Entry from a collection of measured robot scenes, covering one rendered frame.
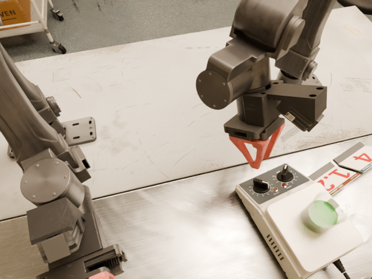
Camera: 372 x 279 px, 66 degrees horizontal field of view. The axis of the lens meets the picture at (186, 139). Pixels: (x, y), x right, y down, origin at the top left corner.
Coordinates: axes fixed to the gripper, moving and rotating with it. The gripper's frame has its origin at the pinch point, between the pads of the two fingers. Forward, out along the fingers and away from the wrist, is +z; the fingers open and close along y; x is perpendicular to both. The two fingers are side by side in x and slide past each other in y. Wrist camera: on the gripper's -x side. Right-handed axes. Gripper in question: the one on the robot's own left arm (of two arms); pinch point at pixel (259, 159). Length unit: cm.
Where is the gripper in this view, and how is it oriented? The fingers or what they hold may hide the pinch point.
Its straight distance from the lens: 53.7
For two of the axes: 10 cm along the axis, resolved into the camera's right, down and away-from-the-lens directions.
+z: 2.0, 8.5, 4.8
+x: -7.3, -2.0, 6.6
